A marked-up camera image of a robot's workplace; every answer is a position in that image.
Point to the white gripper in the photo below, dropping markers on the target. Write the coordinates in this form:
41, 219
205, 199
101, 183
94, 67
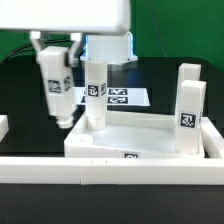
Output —
106, 17

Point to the white desk top tray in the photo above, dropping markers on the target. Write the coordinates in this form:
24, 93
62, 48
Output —
126, 135

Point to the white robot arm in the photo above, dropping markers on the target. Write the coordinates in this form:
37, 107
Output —
115, 49

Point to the white marker plate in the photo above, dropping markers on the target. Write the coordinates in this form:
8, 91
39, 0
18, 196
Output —
127, 97

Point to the white left fence piece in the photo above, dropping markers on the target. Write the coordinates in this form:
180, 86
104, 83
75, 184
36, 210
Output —
3, 126

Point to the white front fence wall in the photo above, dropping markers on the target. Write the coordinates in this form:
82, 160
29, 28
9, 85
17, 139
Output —
87, 171

